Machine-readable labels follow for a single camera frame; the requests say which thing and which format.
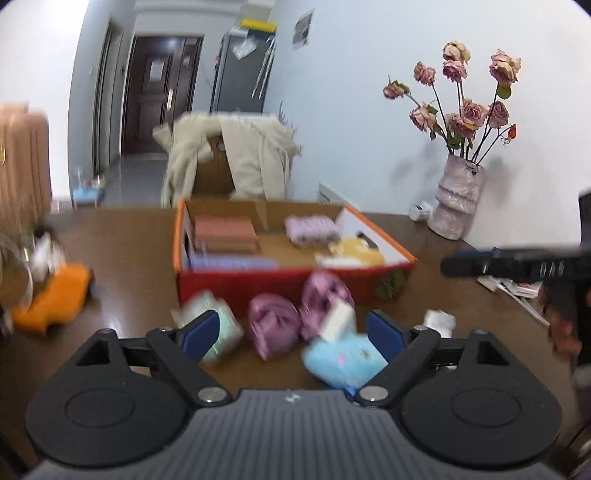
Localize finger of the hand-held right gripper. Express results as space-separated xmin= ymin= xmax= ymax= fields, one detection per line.
xmin=441 ymin=247 xmax=583 ymax=280

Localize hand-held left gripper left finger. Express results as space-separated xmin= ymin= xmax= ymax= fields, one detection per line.
xmin=74 ymin=310 xmax=234 ymax=408

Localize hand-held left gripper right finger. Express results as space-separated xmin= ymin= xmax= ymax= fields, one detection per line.
xmin=353 ymin=310 xmax=515 ymax=408

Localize clear pale green packet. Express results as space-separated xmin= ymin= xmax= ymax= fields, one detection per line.
xmin=173 ymin=293 xmax=245 ymax=365

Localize light blue plush toy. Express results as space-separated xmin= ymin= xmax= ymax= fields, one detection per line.
xmin=302 ymin=335 xmax=391 ymax=393

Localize white sponge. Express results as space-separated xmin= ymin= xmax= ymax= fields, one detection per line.
xmin=318 ymin=298 xmax=356 ymax=342

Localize white tissue wad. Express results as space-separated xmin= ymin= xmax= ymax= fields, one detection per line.
xmin=424 ymin=309 xmax=457 ymax=340

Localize red cardboard box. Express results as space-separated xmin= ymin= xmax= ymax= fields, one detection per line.
xmin=173 ymin=198 xmax=419 ymax=319

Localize yellow and white sheep plush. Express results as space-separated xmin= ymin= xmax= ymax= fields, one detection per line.
xmin=316 ymin=235 xmax=386 ymax=268

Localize pink layered sponge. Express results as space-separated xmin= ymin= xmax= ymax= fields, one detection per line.
xmin=193 ymin=216 xmax=260 ymax=254

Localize lilac towel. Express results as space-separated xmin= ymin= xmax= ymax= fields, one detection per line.
xmin=284 ymin=215 xmax=340 ymax=247

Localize person's right hand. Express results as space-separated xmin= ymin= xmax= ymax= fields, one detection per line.
xmin=538 ymin=287 xmax=581 ymax=363

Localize pink textured vase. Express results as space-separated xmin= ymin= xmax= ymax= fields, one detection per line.
xmin=427 ymin=154 xmax=485 ymax=241

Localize orange cloth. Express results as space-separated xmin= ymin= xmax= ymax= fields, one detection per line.
xmin=11 ymin=263 xmax=93 ymax=334

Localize dried pink roses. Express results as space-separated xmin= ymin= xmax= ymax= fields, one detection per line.
xmin=383 ymin=41 xmax=522 ymax=164

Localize wooden chair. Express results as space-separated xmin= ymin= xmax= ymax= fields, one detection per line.
xmin=196 ymin=138 xmax=236 ymax=197

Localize blue pet feeder stand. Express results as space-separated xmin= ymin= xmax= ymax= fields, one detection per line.
xmin=71 ymin=175 xmax=109 ymax=208

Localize beige coat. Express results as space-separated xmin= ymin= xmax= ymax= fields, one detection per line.
xmin=153 ymin=112 xmax=302 ymax=208

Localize clear glass vase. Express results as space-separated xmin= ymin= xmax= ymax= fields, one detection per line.
xmin=0 ymin=231 xmax=38 ymax=305

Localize dark brown entrance door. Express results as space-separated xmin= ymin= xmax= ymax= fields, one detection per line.
xmin=122 ymin=36 xmax=204 ymax=158

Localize pink suitcase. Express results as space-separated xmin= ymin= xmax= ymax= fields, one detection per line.
xmin=0 ymin=102 xmax=52 ymax=227

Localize grey interior door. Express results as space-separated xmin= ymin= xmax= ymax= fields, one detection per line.
xmin=92 ymin=18 xmax=123 ymax=176

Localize grey refrigerator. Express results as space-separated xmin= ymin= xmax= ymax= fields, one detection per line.
xmin=210 ymin=32 xmax=278 ymax=114

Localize folded white umbrella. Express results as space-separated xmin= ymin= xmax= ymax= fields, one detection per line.
xmin=252 ymin=37 xmax=275 ymax=97

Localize yellow and black box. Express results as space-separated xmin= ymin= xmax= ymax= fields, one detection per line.
xmin=238 ymin=18 xmax=278 ymax=34

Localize white charger with cable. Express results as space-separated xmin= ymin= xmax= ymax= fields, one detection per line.
xmin=478 ymin=276 xmax=550 ymax=326

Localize white adapters with cable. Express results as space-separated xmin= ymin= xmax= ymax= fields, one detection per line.
xmin=28 ymin=231 xmax=65 ymax=282

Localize purple flower wall sticker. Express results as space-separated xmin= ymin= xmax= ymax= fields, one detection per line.
xmin=277 ymin=102 xmax=297 ymax=136

